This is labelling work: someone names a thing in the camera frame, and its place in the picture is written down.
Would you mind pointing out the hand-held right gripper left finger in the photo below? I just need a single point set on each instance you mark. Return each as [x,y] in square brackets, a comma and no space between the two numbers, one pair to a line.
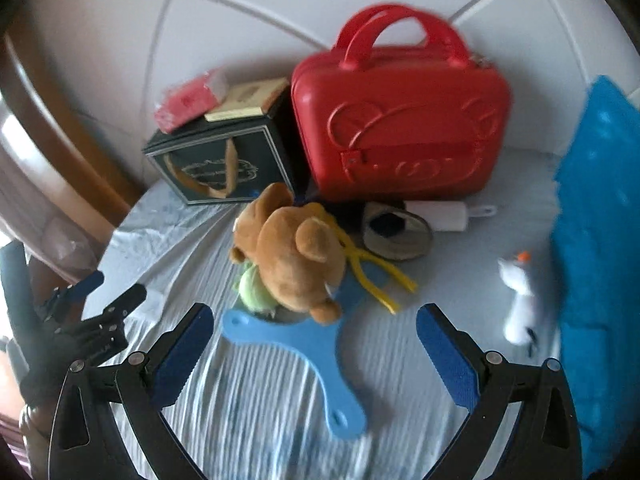
[182,355]

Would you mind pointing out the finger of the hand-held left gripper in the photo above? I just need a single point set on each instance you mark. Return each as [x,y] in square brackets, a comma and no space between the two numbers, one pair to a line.
[82,287]
[122,305]

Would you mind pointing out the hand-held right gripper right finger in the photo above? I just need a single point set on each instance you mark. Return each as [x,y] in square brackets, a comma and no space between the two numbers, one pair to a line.
[447,355]

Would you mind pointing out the blue plastic hand fan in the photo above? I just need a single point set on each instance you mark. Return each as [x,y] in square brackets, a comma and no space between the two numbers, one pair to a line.
[320,355]

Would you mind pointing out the brown teddy bear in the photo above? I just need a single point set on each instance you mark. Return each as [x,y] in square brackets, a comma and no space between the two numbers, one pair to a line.
[295,255]

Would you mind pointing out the blue plastic crate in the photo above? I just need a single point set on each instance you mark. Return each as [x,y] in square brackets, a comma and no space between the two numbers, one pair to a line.
[600,260]

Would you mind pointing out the white plush toy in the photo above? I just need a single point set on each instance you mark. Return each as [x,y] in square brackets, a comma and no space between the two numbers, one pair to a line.
[520,305]

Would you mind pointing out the light green soft toy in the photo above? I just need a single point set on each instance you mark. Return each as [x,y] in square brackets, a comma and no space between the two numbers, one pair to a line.
[255,287]

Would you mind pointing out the yellow plastic tongs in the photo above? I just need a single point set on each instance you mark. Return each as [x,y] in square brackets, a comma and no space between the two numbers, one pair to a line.
[372,272]

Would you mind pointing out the striped pale blue bedsheet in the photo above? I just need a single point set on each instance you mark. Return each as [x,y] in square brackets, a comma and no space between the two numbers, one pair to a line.
[280,420]

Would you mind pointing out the tape roll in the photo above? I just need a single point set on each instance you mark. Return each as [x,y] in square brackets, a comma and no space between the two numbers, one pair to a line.
[400,247]

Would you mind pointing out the black gift box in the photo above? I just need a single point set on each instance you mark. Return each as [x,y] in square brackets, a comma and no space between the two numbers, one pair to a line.
[260,160]

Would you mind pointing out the red tissue pack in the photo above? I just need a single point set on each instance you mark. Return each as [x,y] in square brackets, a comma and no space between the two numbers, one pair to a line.
[185,105]

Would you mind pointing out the red hard-shell suitcase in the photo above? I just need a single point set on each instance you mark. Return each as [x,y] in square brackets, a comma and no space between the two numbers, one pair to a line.
[400,125]

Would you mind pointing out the flat gold box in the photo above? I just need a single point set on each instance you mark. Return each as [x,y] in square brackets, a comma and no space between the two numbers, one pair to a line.
[250,95]

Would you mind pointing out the white padded headboard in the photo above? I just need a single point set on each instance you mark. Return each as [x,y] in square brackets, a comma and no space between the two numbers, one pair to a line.
[225,20]

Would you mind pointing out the wooden headboard frame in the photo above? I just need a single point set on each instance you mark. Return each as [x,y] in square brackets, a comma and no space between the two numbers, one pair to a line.
[65,160]

